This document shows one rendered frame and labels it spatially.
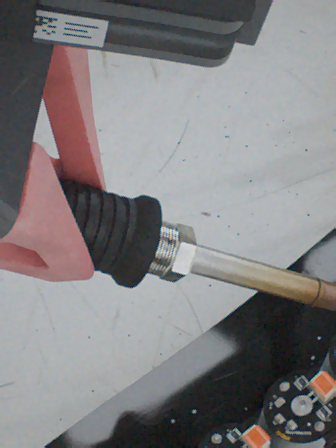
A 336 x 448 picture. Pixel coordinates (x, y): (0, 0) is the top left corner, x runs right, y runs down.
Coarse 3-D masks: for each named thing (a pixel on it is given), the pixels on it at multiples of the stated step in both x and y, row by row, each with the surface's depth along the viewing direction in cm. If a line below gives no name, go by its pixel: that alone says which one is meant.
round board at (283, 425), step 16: (272, 384) 39; (304, 384) 39; (272, 400) 39; (288, 400) 39; (320, 400) 39; (272, 416) 39; (288, 416) 39; (320, 416) 39; (288, 432) 39; (304, 432) 39; (320, 432) 39
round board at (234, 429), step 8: (224, 424) 39; (232, 424) 39; (240, 424) 39; (208, 432) 39; (216, 432) 39; (224, 432) 39; (232, 432) 39; (240, 432) 39; (208, 440) 39; (224, 440) 39; (232, 440) 39; (240, 440) 39
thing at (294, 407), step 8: (296, 400) 39; (296, 408) 39; (304, 408) 39; (312, 408) 39; (304, 416) 39; (264, 424) 40; (272, 432) 39; (272, 440) 40; (280, 440) 39; (320, 440) 39
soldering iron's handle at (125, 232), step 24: (72, 192) 33; (96, 192) 34; (96, 216) 33; (120, 216) 34; (144, 216) 34; (96, 240) 33; (120, 240) 34; (144, 240) 34; (96, 264) 34; (120, 264) 34; (144, 264) 34
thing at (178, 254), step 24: (168, 240) 34; (192, 240) 35; (168, 264) 35; (192, 264) 35; (216, 264) 35; (240, 264) 36; (264, 264) 36; (264, 288) 36; (288, 288) 36; (312, 288) 36
